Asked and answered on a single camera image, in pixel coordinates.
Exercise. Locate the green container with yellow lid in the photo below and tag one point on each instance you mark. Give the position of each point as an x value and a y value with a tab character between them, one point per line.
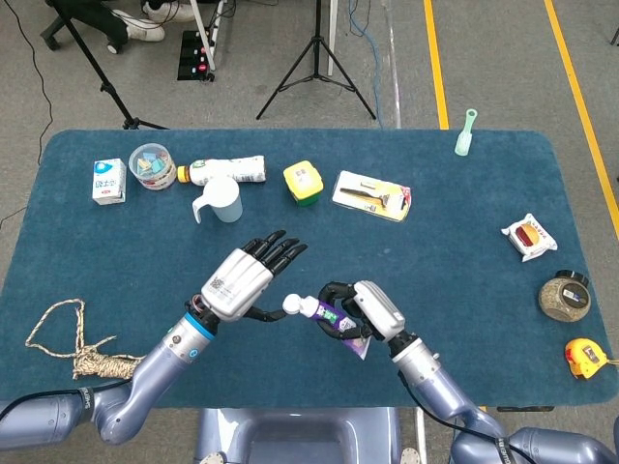
303	181

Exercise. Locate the blue table mat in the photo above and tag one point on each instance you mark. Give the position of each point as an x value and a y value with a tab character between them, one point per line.
435	290

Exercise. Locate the wrapped snack cake packet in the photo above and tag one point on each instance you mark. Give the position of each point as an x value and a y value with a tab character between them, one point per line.
529	237

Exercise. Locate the white table leg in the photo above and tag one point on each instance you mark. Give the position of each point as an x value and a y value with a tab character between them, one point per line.
421	435

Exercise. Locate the black power strip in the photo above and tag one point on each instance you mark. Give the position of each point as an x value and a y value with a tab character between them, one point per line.
191	58

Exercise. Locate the yellow tape measure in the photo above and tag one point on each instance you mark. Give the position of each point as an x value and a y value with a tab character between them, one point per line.
585	360

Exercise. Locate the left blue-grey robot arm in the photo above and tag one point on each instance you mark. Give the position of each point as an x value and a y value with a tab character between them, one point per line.
159	362

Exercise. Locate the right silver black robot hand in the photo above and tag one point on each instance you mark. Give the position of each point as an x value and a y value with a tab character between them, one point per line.
382	309

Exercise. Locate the white plastic bottle caps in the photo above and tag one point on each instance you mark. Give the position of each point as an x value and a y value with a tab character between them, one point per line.
291	303

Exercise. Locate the pale green small bottle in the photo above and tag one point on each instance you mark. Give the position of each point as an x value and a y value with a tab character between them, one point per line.
464	140

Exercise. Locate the white blue milk carton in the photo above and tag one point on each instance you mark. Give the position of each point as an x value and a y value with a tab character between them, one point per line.
109	183

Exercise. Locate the white desk leg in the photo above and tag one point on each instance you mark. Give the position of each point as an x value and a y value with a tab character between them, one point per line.
332	38
203	34

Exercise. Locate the white bottle with yellow cap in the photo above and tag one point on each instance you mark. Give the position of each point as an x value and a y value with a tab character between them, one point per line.
232	169

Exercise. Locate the blue-grey robot torso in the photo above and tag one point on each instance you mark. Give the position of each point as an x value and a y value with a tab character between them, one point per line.
300	435

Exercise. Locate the razor in blister pack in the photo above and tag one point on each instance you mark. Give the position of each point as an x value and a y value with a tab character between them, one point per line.
372	195

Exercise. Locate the black light stand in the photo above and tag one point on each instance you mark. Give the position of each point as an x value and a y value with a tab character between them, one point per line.
92	63

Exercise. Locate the black office chair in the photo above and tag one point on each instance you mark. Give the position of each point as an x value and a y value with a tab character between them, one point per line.
50	39

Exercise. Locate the glass jar with black lid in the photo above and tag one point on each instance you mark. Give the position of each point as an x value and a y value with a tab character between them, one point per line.
563	299

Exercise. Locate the purple tube with white cap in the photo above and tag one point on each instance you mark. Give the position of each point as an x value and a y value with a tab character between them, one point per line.
329	314

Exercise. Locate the black camera tripod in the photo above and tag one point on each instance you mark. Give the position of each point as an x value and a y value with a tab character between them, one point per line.
317	48

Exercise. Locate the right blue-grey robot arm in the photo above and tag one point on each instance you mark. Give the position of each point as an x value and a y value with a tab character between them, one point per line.
425	372

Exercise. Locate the seated person in black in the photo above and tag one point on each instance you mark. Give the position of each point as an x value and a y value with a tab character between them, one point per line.
145	33

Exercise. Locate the clear jar of clips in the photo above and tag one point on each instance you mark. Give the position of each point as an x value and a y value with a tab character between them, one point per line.
152	166

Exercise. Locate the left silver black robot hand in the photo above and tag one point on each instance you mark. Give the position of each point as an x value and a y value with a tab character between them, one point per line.
234	285

